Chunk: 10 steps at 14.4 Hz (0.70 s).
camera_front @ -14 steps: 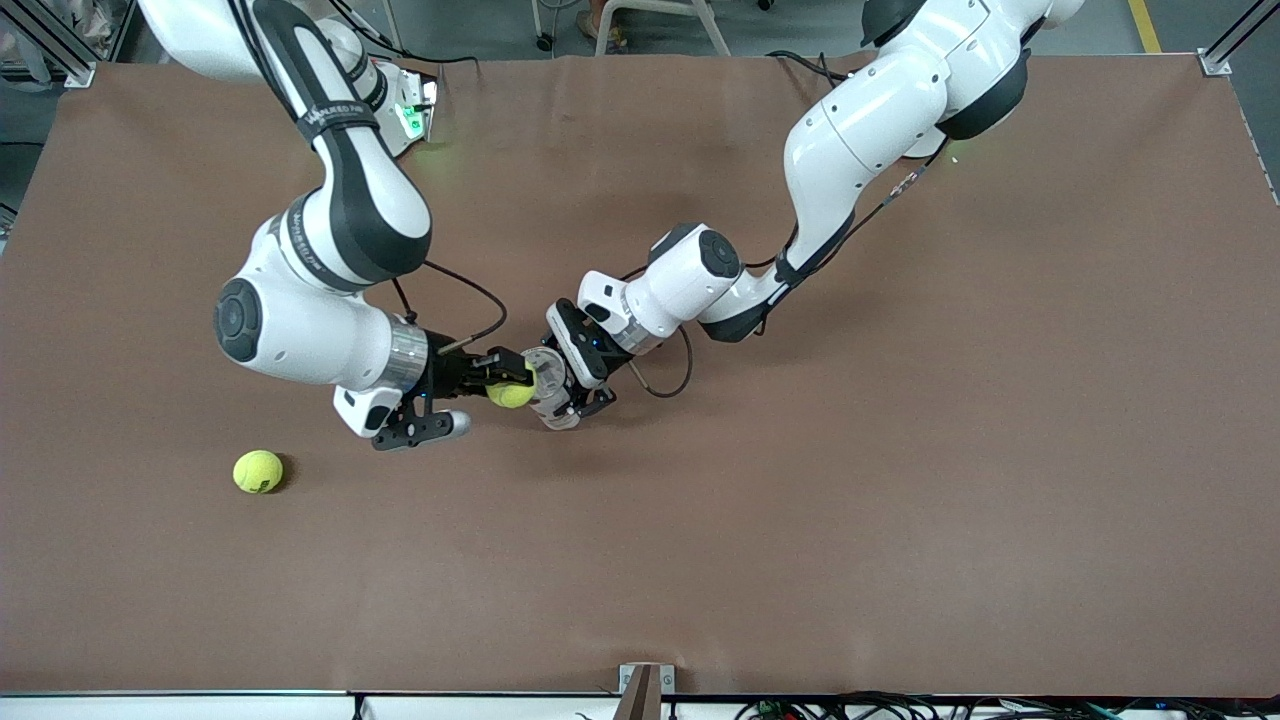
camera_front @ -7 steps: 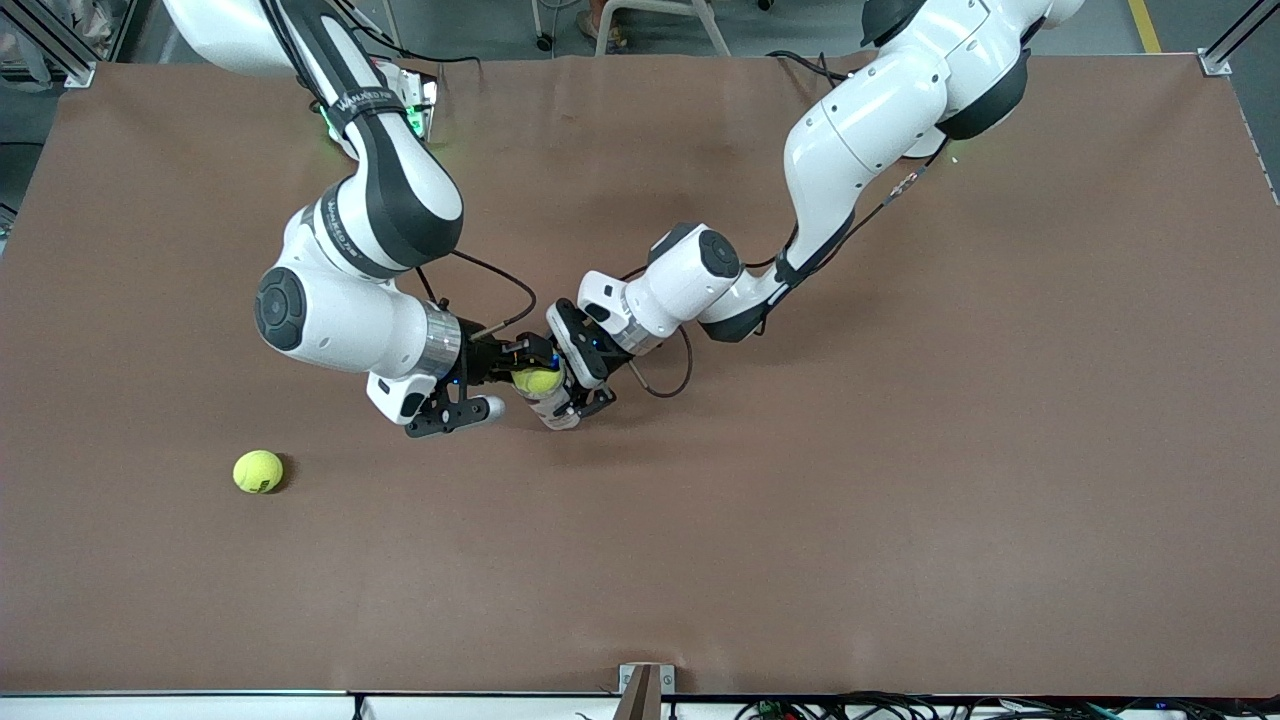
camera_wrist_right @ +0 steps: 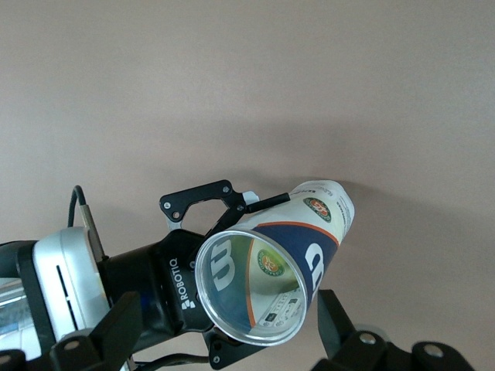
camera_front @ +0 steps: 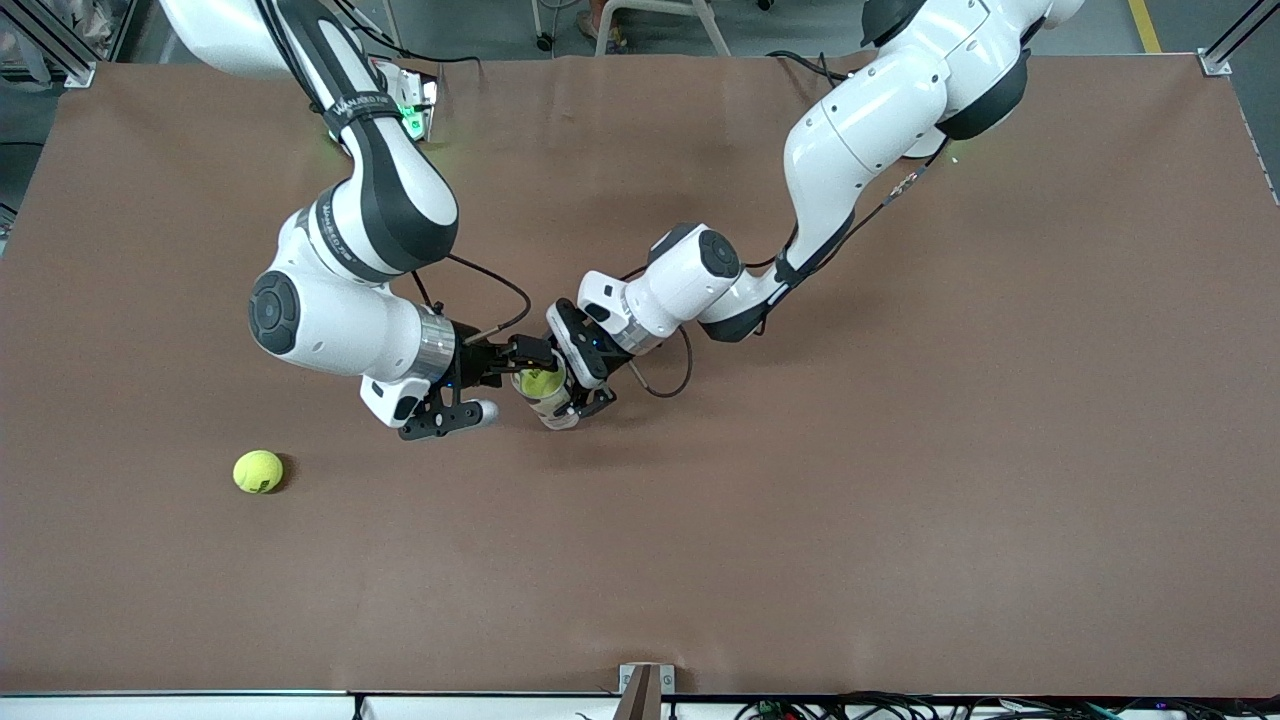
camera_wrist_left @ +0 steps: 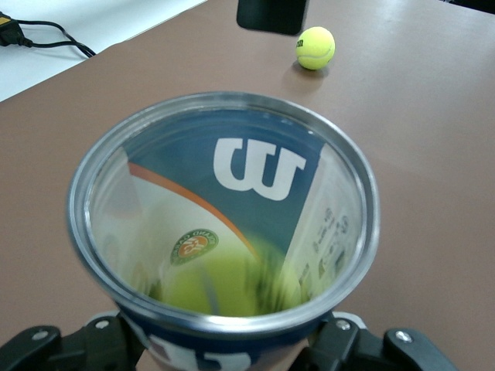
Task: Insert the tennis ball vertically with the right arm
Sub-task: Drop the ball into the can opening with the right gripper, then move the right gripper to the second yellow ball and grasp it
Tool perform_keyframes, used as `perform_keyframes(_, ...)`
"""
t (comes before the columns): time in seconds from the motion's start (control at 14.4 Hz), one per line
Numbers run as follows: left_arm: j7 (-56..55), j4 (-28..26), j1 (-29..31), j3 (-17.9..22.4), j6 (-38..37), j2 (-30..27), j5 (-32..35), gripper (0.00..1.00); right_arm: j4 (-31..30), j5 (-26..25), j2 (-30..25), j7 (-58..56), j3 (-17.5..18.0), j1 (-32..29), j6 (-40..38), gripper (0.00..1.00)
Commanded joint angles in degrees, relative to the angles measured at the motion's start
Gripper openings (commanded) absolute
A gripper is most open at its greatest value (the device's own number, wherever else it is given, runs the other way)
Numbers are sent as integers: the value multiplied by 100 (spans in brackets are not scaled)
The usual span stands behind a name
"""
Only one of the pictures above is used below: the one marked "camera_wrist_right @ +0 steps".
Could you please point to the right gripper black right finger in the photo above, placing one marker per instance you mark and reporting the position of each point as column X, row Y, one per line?
column 348, row 348

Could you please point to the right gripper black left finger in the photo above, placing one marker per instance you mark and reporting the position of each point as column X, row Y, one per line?
column 96, row 348

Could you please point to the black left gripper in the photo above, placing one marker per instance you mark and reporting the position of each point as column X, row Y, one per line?
column 162, row 278

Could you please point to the blue white tennis ball can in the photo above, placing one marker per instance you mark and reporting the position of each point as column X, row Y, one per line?
column 309, row 232

